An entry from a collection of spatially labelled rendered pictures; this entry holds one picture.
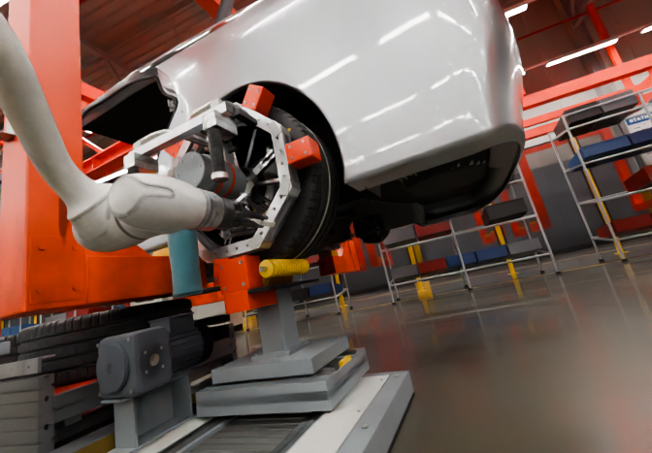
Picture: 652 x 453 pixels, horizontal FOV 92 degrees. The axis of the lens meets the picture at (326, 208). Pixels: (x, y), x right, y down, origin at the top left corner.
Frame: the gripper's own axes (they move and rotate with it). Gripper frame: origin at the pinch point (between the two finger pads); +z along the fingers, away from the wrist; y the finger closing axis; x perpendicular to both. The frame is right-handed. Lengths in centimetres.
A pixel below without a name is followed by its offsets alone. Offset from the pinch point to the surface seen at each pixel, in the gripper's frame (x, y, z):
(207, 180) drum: 24.1, 0.6, -3.0
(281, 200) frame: 4.5, 6.3, 9.3
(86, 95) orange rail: 407, -37, 129
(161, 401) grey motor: 9, -76, 9
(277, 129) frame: 19.1, 25.4, 8.8
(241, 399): -16, -54, 12
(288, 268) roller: -4.4, -13.5, 19.3
